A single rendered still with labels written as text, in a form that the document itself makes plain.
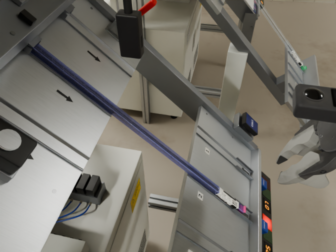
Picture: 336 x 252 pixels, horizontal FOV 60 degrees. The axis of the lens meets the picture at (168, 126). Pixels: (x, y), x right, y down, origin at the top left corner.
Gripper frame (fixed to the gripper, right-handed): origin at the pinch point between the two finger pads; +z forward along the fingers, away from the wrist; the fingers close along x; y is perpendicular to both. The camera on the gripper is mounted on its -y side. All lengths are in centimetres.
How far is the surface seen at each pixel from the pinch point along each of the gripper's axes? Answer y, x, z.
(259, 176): 8.4, 10.3, 14.9
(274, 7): 71, 287, 64
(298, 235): 73, 37, 64
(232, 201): 0.8, -0.4, 14.0
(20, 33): -42.4, -4.8, -2.6
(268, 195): 15.6, 11.0, 20.0
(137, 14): -30.8, -7.9, -14.7
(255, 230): 7.9, -3.0, 15.6
